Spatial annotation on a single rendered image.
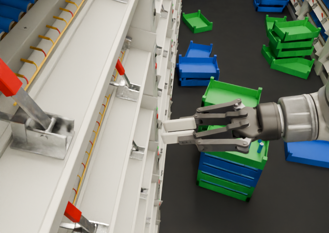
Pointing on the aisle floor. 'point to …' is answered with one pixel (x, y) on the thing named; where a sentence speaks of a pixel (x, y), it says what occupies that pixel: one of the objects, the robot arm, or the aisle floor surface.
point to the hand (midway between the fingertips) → (178, 130)
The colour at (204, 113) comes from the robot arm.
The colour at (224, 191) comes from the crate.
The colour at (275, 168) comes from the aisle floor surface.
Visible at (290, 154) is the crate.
